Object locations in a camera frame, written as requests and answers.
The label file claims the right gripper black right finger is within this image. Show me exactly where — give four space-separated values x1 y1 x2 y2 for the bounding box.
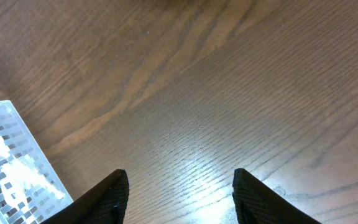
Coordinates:
232 168 318 224

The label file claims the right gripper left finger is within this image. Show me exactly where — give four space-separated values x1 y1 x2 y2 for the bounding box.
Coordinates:
42 169 129 224

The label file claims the clear plastic basket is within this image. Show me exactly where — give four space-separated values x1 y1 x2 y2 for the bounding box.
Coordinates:
0 100 73 223

